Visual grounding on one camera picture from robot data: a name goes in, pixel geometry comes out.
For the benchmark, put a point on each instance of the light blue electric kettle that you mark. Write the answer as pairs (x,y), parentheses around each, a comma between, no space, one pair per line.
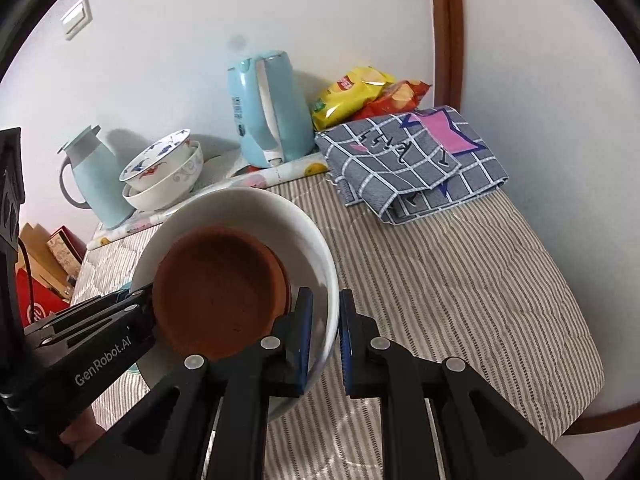
(280,110)

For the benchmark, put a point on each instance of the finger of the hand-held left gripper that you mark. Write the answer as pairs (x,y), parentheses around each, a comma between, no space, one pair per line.
(135,301)

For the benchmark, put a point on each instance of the plain cardboard box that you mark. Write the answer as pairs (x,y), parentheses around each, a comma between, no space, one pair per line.
(35,250)

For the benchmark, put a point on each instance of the yellow snack bag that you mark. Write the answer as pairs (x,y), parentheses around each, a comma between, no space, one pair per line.
(350,97)

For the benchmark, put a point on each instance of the brown wooden frame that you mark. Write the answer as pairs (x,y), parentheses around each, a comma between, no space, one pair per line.
(445,35)

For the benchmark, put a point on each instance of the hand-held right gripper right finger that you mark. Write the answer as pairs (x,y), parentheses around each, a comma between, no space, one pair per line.
(345,345)

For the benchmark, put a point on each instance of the large white bowl grey print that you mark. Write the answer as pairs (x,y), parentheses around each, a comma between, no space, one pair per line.
(177,191)

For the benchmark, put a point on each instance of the plain white bowl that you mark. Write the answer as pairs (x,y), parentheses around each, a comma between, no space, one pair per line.
(300,240)

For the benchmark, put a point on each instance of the blue and red patterned bowl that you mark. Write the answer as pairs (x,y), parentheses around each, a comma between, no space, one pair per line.
(165,172)

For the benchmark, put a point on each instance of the white wall switch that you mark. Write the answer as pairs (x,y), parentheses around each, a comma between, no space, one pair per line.
(77,17)

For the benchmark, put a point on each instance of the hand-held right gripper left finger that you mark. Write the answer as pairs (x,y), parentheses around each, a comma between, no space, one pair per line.
(304,345)

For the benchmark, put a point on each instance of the patterned cardboard box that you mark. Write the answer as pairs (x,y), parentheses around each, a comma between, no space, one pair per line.
(67,252)

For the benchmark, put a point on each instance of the grey checked cloth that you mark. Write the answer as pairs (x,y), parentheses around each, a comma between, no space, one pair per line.
(400,170)

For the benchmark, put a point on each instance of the person's left hand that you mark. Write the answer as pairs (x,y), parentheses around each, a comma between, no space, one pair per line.
(85,427)

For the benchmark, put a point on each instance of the red snack bag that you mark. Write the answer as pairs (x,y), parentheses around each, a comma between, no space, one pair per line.
(400,97)

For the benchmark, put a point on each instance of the light blue thermos jug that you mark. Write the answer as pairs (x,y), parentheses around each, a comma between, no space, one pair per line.
(100,185)

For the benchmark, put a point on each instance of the brown bowl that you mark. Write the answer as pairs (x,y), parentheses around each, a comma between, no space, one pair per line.
(220,295)

